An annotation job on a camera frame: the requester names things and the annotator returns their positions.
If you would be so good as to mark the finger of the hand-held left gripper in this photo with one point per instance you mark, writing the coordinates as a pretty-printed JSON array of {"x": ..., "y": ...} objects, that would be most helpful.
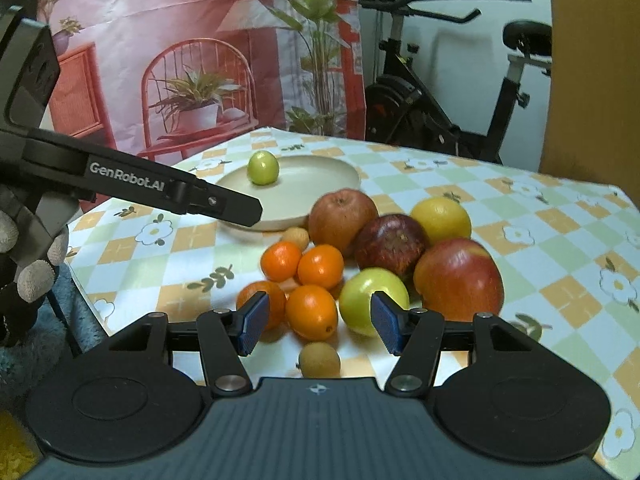
[{"x": 235, "y": 210}]

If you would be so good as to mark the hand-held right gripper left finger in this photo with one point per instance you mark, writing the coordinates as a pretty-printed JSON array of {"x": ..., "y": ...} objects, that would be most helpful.
[{"x": 255, "y": 322}]

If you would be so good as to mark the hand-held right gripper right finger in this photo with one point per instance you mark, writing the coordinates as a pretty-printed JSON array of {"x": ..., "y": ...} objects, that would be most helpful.
[{"x": 387, "y": 322}]

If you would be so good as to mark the orange tangerine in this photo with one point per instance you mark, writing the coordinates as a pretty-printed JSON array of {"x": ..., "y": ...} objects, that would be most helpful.
[
  {"x": 278, "y": 302},
  {"x": 320, "y": 266},
  {"x": 310, "y": 312},
  {"x": 280, "y": 261}
]

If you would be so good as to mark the green jujube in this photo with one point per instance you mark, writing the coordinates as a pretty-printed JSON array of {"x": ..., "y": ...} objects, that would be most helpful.
[
  {"x": 262, "y": 167},
  {"x": 357, "y": 295}
]

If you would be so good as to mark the brown longan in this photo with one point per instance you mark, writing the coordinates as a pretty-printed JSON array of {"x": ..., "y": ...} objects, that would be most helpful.
[
  {"x": 320, "y": 359},
  {"x": 295, "y": 238}
]

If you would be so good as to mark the dark red apple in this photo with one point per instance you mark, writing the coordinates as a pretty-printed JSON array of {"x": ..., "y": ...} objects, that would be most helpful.
[{"x": 392, "y": 247}]

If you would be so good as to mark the beige plate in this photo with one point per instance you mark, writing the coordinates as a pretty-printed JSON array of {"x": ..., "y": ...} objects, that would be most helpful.
[{"x": 310, "y": 180}]

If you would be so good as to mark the red yellow apple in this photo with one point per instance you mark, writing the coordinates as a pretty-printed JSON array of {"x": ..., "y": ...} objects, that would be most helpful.
[{"x": 340, "y": 220}]

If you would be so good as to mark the person's left hand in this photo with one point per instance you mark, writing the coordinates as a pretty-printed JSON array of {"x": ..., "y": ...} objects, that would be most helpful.
[{"x": 35, "y": 282}]

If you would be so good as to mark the large red apple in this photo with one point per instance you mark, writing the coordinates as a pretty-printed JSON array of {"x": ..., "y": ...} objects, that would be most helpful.
[{"x": 457, "y": 280}]

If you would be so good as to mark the yellow orange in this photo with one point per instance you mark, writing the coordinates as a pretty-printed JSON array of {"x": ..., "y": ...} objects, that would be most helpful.
[{"x": 442, "y": 217}]

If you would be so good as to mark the printed pink backdrop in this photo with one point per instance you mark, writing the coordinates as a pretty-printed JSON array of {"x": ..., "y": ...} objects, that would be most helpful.
[{"x": 150, "y": 20}]

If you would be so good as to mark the checkered flower tablecloth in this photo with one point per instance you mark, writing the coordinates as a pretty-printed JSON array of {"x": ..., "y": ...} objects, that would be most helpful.
[{"x": 525, "y": 270}]

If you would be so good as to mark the black table leg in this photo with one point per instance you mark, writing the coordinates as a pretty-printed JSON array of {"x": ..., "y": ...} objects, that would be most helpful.
[{"x": 65, "y": 320}]

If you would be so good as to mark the black exercise bike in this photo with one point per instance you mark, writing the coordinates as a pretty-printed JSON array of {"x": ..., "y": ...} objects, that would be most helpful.
[{"x": 400, "y": 95}]

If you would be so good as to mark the blue fuzzy rug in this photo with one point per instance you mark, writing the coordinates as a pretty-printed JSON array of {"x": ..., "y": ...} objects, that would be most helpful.
[{"x": 15, "y": 365}]

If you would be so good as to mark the yellow cloth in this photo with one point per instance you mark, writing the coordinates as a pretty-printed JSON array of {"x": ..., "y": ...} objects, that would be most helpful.
[{"x": 12, "y": 445}]

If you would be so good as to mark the wooden door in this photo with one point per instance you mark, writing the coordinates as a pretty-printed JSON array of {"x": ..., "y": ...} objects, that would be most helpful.
[{"x": 590, "y": 110}]

